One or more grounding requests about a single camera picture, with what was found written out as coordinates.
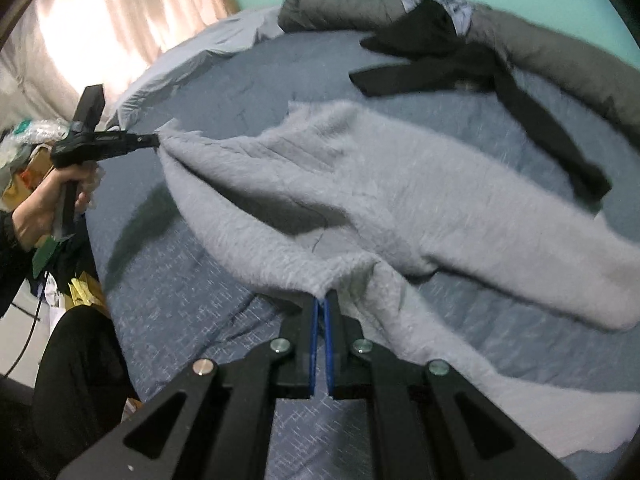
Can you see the grey sweatpants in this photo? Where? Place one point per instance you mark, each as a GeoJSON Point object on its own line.
{"type": "Point", "coordinates": [400, 200]}

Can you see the pink curtain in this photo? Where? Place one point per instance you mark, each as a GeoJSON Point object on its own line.
{"type": "Point", "coordinates": [100, 15]}

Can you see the black pants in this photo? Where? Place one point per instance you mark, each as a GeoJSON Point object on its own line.
{"type": "Point", "coordinates": [430, 55]}

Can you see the cardboard box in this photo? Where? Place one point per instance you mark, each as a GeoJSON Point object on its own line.
{"type": "Point", "coordinates": [25, 180]}

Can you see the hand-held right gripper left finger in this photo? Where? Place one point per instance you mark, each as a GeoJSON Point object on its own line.
{"type": "Point", "coordinates": [314, 350]}

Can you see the green tag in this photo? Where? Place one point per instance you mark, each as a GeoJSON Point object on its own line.
{"type": "Point", "coordinates": [45, 255]}

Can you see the dark grey rolled duvet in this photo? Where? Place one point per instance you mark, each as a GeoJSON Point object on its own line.
{"type": "Point", "coordinates": [340, 5]}

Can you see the clear plastic bags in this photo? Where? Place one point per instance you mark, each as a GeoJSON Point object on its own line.
{"type": "Point", "coordinates": [30, 135]}

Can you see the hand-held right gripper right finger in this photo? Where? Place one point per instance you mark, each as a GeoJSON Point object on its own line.
{"type": "Point", "coordinates": [329, 350]}

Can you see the blue striped shirt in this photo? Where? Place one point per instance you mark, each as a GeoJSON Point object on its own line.
{"type": "Point", "coordinates": [462, 17]}

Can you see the person's left hand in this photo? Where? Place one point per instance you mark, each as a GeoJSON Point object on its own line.
{"type": "Point", "coordinates": [40, 210]}

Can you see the yellow packet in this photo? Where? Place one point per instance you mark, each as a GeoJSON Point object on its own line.
{"type": "Point", "coordinates": [85, 292]}

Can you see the person's leg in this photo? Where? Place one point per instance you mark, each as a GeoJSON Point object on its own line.
{"type": "Point", "coordinates": [80, 385]}

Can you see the blue patterned bed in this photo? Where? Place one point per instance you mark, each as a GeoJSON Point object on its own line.
{"type": "Point", "coordinates": [175, 300]}

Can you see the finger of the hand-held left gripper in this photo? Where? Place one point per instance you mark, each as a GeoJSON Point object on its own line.
{"type": "Point", "coordinates": [142, 142]}

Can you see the person's left forearm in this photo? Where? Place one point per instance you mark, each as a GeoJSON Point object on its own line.
{"type": "Point", "coordinates": [10, 270]}

